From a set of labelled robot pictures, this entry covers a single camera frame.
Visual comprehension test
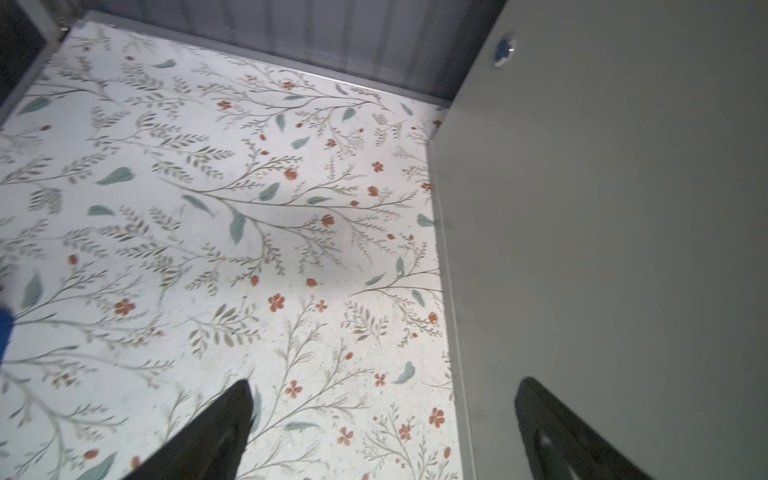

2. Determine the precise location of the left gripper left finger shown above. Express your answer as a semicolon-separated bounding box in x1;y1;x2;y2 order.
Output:
128;379;254;480

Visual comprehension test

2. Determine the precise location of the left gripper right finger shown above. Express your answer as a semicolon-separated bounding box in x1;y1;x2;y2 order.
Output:
515;377;649;480

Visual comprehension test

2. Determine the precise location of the blue stapler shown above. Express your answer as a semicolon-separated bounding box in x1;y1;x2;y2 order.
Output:
0;306;14;361

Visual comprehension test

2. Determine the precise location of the floral table mat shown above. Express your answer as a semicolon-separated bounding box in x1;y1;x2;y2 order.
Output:
1;21;463;479

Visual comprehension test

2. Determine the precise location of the beige metal cabinet counter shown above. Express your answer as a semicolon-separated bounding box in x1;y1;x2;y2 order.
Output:
434;1;767;479

